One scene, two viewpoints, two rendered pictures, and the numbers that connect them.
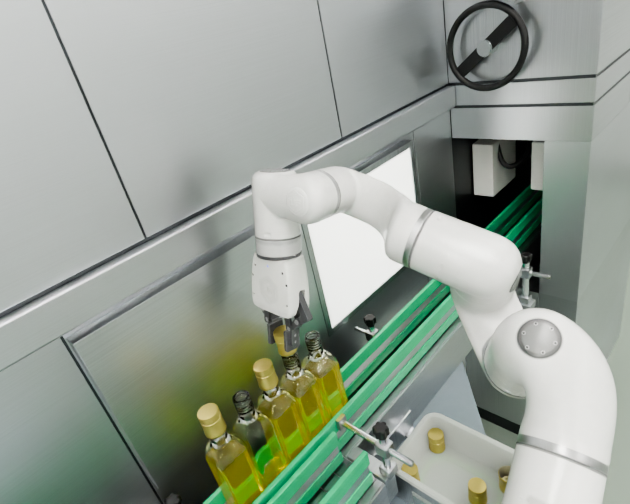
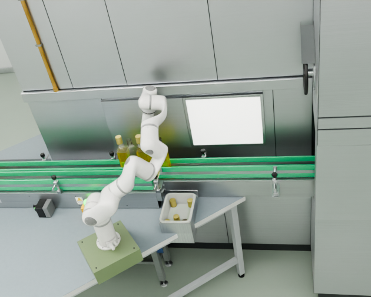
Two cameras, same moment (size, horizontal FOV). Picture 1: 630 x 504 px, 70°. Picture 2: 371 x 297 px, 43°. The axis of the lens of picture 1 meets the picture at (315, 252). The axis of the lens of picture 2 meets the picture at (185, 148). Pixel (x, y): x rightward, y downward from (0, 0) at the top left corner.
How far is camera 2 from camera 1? 2.04 m
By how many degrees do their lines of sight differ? 48
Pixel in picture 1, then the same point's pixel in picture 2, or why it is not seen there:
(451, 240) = (142, 133)
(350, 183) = (158, 104)
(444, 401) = (216, 200)
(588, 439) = (119, 181)
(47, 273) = (100, 83)
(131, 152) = (126, 62)
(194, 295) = (135, 106)
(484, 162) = not seen: hidden behind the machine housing
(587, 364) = (126, 170)
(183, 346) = (129, 117)
